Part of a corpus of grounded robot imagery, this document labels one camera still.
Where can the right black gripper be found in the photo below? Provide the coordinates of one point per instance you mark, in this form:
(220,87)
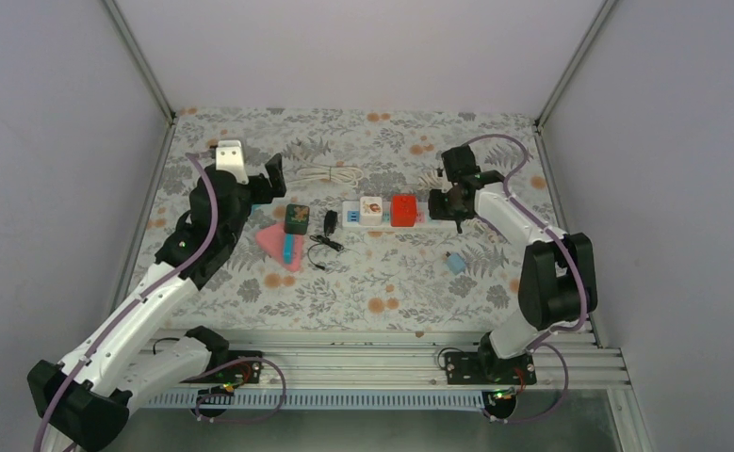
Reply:
(436,212)

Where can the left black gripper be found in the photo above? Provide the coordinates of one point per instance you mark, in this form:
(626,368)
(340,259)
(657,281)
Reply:
(264,194)

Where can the pale blue small charger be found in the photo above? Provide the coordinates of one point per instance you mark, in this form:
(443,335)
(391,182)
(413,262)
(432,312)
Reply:
(455,263)

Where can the dark green cube adapter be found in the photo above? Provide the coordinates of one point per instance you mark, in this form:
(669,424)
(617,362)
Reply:
(296,219)

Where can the red cube socket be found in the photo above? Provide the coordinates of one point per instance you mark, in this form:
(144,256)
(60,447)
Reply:
(403,211)

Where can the white cube adapter with tiger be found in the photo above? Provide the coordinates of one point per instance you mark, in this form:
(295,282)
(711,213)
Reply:
(370,211)

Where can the light blue plug adapter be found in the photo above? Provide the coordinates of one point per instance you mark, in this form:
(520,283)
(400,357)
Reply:
(288,248)

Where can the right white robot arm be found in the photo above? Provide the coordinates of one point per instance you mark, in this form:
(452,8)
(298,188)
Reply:
(556,290)

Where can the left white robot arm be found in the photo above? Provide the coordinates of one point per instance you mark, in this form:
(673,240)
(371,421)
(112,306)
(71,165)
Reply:
(86,398)

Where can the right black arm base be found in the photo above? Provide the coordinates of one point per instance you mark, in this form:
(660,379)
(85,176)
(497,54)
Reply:
(466,368)

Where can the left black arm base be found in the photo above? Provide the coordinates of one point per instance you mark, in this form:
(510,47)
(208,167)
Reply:
(223,385)

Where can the pink triangular power strip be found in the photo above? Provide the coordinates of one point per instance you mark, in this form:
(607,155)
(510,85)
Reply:
(271,241)

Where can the white multicolour power strip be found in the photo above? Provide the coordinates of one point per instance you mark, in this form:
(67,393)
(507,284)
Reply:
(351,219)

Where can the floral table cloth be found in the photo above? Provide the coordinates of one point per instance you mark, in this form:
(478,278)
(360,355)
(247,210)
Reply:
(381,281)

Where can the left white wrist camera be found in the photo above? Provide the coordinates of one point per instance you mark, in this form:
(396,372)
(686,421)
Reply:
(229,156)

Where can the black power adapter with cable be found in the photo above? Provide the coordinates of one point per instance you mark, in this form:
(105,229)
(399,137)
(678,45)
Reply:
(324,239)

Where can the aluminium rail frame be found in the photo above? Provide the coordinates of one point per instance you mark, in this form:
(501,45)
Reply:
(394,370)

